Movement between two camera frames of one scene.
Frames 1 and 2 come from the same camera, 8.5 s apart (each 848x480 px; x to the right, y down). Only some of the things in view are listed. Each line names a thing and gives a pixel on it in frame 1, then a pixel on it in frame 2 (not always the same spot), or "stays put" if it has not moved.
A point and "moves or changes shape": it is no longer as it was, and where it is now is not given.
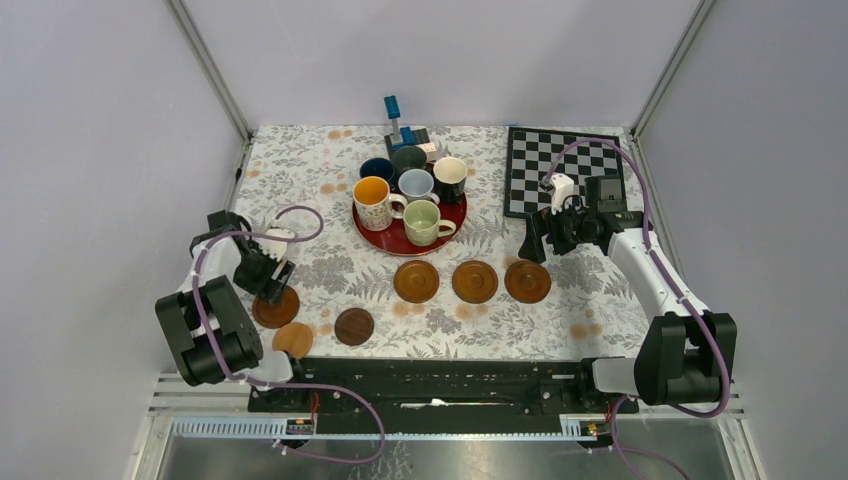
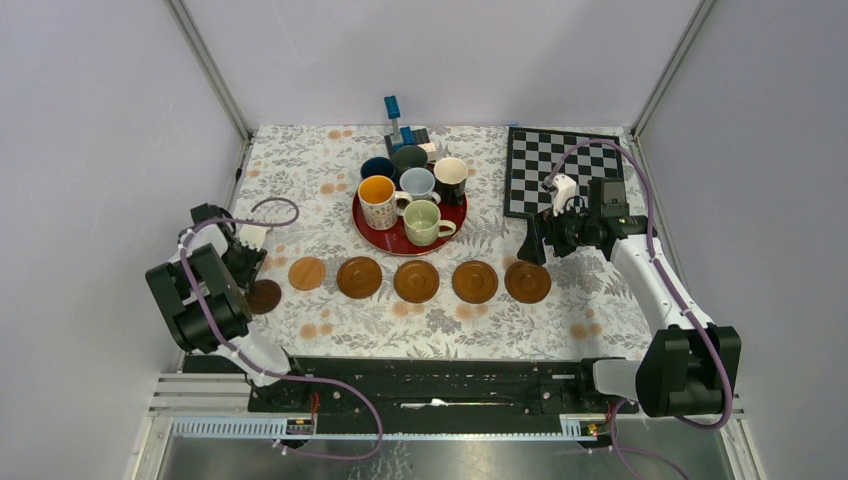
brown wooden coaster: (474, 281) stays put
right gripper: (537, 224) stays put
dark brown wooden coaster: (354, 326) moves or changes shape
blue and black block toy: (405, 136) stays put
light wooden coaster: (294, 338) -> (307, 273)
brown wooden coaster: (277, 316) -> (359, 277)
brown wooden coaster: (527, 282) stays put
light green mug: (423, 224) stays put
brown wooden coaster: (416, 281) stays put
